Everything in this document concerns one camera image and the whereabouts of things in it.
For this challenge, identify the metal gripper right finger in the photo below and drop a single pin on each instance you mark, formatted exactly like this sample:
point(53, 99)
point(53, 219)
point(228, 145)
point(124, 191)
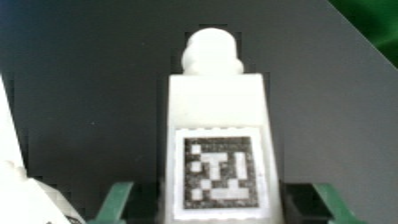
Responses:
point(313, 205)

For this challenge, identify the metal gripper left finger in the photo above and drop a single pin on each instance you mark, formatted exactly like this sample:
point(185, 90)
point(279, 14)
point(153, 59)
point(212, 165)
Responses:
point(128, 207)

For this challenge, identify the white leg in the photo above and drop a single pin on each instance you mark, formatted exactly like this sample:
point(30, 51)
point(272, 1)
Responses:
point(220, 189)

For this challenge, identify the green backdrop curtain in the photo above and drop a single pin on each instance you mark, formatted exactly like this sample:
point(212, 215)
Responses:
point(371, 15)

